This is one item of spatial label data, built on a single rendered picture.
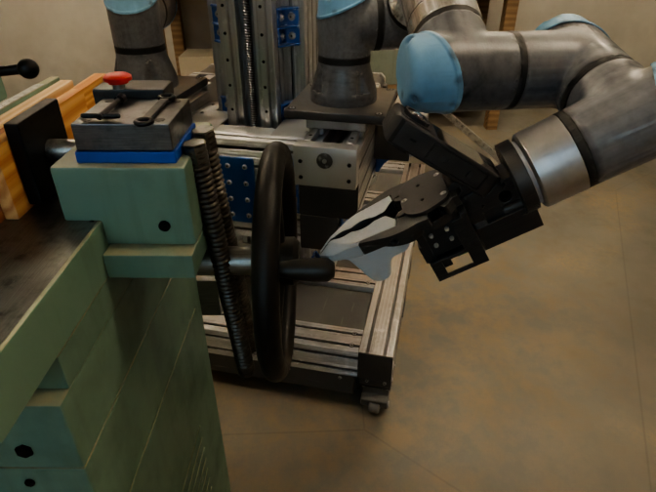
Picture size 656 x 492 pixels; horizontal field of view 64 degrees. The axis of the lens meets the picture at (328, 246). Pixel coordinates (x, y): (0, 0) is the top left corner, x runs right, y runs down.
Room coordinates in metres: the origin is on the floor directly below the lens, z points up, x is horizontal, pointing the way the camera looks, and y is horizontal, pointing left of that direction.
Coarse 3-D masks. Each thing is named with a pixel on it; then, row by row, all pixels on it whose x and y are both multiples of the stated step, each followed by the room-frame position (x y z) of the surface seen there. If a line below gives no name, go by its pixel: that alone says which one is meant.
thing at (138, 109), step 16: (144, 80) 0.61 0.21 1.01; (160, 80) 0.61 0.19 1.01; (96, 96) 0.58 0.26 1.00; (112, 96) 0.58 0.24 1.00; (128, 96) 0.58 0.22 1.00; (144, 96) 0.58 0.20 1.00; (96, 112) 0.52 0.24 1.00; (112, 112) 0.52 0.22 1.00; (128, 112) 0.52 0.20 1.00; (144, 112) 0.52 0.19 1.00; (160, 112) 0.52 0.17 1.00; (176, 112) 0.52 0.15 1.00; (80, 128) 0.49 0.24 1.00; (96, 128) 0.49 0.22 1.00; (112, 128) 0.49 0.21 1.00; (128, 128) 0.49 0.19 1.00; (144, 128) 0.49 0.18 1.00; (160, 128) 0.49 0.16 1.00; (176, 128) 0.51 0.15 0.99; (192, 128) 0.56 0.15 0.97; (80, 144) 0.49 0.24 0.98; (96, 144) 0.49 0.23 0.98; (112, 144) 0.49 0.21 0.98; (128, 144) 0.49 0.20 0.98; (144, 144) 0.49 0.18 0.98; (160, 144) 0.49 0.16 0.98; (176, 144) 0.50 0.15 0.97; (80, 160) 0.49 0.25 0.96; (96, 160) 0.49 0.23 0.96; (112, 160) 0.49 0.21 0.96; (128, 160) 0.49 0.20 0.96; (144, 160) 0.49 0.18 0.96; (160, 160) 0.49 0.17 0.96; (176, 160) 0.49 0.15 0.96
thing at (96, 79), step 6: (90, 78) 0.89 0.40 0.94; (96, 78) 0.89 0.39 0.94; (78, 84) 0.86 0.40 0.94; (84, 84) 0.86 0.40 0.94; (90, 84) 0.86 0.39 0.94; (96, 84) 0.88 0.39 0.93; (84, 90) 0.84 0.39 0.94; (90, 90) 0.86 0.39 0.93; (60, 96) 0.79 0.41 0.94; (90, 96) 0.85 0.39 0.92; (90, 102) 0.85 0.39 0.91
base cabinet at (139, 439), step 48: (192, 288) 0.73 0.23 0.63; (144, 336) 0.51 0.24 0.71; (192, 336) 0.68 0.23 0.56; (144, 384) 0.48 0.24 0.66; (192, 384) 0.63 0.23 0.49; (144, 432) 0.44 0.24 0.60; (192, 432) 0.59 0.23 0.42; (0, 480) 0.32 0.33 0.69; (48, 480) 0.32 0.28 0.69; (96, 480) 0.33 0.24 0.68; (144, 480) 0.41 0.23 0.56; (192, 480) 0.54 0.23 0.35
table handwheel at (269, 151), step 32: (288, 160) 0.60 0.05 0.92; (256, 192) 0.47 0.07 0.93; (288, 192) 0.65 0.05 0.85; (256, 224) 0.44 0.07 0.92; (288, 224) 0.65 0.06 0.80; (256, 256) 0.42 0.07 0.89; (288, 256) 0.51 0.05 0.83; (256, 288) 0.40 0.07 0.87; (288, 288) 0.61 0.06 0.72; (256, 320) 0.40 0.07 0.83; (288, 320) 0.56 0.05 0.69; (256, 352) 0.40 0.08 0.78; (288, 352) 0.49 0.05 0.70
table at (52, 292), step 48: (0, 240) 0.44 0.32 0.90; (48, 240) 0.44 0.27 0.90; (96, 240) 0.45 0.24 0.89; (0, 288) 0.36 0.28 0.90; (48, 288) 0.36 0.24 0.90; (96, 288) 0.43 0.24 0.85; (0, 336) 0.30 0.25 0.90; (48, 336) 0.33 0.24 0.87; (0, 384) 0.27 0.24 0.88; (0, 432) 0.25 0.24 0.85
